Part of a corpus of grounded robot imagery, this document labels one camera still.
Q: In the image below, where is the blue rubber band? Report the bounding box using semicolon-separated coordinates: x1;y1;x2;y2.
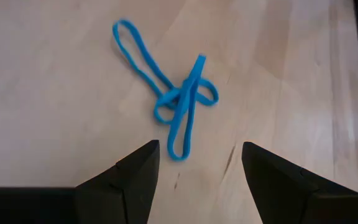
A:
153;77;220;125
112;19;180;100
167;53;207;162

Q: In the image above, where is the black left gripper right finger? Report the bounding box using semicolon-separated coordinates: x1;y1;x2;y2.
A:
241;141;358;224

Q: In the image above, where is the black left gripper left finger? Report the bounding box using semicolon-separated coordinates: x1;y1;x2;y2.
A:
74;139;161;224

